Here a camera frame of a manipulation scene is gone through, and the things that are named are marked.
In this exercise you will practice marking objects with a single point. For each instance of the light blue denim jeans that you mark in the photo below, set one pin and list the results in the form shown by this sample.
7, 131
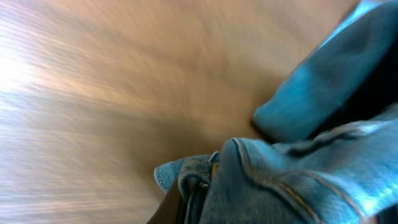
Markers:
330, 149

